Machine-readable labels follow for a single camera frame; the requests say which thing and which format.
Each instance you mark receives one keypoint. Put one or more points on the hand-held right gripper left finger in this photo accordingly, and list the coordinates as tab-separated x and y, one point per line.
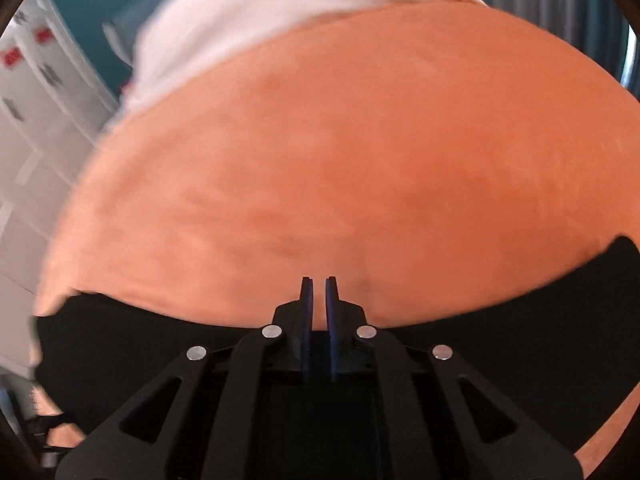
306	310

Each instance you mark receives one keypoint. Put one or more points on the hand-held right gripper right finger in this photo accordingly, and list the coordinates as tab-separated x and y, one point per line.
332	310

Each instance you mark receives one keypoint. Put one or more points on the black pants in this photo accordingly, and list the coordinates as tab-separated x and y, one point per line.
540	340

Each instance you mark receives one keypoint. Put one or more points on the orange fleece blanket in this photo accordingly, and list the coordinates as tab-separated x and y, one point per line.
340	160

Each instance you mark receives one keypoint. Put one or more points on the person's sandaled foot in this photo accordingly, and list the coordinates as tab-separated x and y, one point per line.
52	422

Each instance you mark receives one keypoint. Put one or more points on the white bed sheet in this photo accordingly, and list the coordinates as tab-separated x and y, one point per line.
240	20

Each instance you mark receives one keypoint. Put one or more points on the white drawer cabinet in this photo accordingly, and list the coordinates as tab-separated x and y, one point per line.
45	125

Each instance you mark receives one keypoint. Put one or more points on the grey-blue pleated curtain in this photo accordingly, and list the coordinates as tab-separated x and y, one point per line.
540	5

